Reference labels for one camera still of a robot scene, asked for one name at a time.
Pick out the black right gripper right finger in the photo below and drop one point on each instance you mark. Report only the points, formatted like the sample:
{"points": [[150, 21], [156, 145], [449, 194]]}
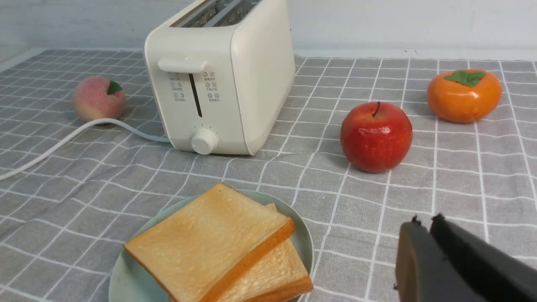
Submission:
{"points": [[491, 273]]}

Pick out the white two-slot toaster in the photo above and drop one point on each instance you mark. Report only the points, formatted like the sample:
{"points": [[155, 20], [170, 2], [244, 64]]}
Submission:
{"points": [[221, 71]]}

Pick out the red apple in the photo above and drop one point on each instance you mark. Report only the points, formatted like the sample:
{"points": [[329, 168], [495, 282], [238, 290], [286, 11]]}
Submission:
{"points": [[376, 136]]}

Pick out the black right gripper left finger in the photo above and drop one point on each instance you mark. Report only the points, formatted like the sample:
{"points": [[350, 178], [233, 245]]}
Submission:
{"points": [[423, 273]]}

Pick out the toasted bread slice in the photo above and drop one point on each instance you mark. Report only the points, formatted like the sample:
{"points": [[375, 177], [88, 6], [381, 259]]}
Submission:
{"points": [[199, 252], [259, 261]]}

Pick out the orange persimmon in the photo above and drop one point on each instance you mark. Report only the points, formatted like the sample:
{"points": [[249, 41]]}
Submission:
{"points": [[464, 96]]}

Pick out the pink peach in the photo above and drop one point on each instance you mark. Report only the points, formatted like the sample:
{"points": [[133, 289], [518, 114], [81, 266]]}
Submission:
{"points": [[98, 97]]}

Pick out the grey checkered tablecloth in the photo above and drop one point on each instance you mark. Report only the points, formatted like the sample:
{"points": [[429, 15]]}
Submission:
{"points": [[63, 222]]}

